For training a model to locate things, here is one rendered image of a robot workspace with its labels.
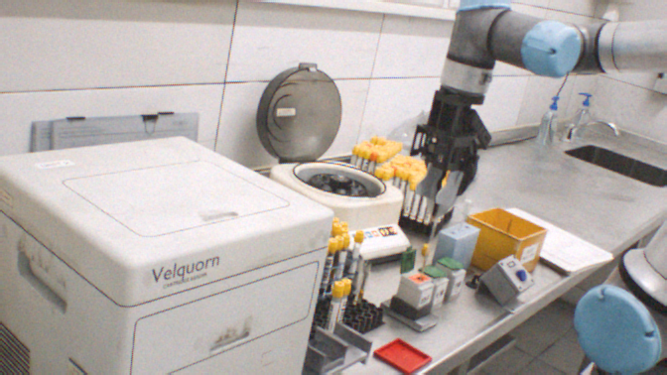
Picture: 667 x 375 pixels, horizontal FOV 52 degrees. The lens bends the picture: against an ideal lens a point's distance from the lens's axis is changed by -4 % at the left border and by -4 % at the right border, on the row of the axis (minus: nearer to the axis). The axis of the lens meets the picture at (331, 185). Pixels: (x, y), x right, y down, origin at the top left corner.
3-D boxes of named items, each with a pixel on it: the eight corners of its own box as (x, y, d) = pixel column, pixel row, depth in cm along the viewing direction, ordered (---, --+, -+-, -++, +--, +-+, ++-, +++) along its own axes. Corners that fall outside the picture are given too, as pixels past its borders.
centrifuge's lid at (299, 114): (274, 62, 144) (250, 57, 149) (263, 181, 149) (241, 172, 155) (350, 65, 158) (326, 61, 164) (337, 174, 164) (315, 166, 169)
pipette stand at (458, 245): (451, 289, 136) (464, 242, 133) (421, 274, 140) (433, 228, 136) (473, 276, 144) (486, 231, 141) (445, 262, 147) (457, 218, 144)
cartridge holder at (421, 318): (420, 332, 117) (425, 314, 116) (378, 309, 123) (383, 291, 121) (437, 323, 121) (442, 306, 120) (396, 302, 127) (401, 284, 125)
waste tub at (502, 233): (507, 284, 143) (521, 240, 140) (455, 257, 151) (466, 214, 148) (536, 271, 153) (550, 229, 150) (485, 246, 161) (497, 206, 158)
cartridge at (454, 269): (448, 303, 130) (457, 270, 128) (427, 292, 133) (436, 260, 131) (459, 297, 133) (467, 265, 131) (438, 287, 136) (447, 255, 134)
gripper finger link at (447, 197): (419, 221, 111) (433, 167, 108) (439, 215, 116) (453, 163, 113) (436, 229, 109) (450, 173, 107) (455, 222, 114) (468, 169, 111)
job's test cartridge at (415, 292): (414, 318, 119) (423, 286, 117) (392, 307, 121) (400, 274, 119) (427, 312, 122) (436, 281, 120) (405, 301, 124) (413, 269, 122)
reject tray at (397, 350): (407, 376, 104) (409, 371, 104) (372, 354, 108) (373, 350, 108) (431, 361, 110) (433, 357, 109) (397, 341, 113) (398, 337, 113)
